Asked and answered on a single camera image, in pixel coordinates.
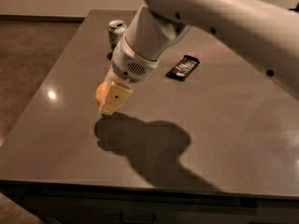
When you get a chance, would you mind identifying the black candy bar wrapper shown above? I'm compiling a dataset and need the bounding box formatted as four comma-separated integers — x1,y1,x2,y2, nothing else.
165,55,200,81

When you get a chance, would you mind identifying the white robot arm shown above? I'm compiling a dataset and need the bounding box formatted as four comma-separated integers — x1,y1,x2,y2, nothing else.
96,0,299,115

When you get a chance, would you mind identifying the green white soda can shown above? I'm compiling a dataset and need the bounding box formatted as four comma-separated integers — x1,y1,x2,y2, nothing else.
108,20,127,50

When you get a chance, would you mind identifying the orange fruit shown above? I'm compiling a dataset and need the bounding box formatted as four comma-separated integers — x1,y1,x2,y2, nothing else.
94,81,108,105

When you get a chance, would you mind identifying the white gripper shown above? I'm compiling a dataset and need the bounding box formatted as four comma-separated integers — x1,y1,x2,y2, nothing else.
99,35,160,115

